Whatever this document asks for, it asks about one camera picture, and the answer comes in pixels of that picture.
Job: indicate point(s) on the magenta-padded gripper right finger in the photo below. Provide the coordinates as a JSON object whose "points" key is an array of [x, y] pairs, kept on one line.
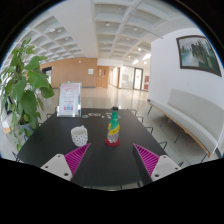
{"points": [[165, 166]]}

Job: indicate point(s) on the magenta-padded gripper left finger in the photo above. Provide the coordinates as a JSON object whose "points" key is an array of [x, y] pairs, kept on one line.
{"points": [[60, 165]]}

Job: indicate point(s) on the green drink bottle black cap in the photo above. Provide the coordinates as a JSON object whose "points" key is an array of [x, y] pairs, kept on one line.
{"points": [[113, 128]]}

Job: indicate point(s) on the white dotted mug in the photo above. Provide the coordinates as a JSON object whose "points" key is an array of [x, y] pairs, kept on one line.
{"points": [[79, 136]]}

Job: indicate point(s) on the chairs around table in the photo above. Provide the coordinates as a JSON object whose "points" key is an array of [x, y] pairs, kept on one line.
{"points": [[149, 128]]}

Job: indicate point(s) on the small flat colourful card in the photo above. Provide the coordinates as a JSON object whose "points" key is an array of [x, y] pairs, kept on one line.
{"points": [[85, 116], [94, 114], [108, 115]]}

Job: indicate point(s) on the flat round red coaster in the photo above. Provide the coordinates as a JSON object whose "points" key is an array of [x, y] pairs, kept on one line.
{"points": [[112, 144]]}

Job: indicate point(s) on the long white bench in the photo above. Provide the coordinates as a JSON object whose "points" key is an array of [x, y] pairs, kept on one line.
{"points": [[193, 115]]}

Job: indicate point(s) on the clear standing sign holder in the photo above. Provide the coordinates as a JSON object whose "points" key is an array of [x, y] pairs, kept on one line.
{"points": [[69, 99]]}

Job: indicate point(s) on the green leafy potted plant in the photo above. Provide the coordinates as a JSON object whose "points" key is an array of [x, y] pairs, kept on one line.
{"points": [[28, 96]]}

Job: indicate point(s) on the dark-framed glass door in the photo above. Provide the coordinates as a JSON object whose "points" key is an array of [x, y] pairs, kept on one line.
{"points": [[138, 79]]}

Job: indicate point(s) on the wooden double door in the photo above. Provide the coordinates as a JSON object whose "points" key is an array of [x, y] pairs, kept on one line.
{"points": [[102, 76]]}

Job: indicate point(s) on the dark-framed landscape painting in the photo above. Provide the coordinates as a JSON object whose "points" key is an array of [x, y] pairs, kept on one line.
{"points": [[198, 55]]}

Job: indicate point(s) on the recessed ceiling lights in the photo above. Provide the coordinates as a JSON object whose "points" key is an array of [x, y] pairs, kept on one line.
{"points": [[110, 36]]}

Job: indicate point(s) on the white wall notice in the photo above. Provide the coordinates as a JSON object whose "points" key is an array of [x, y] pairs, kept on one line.
{"points": [[90, 71]]}

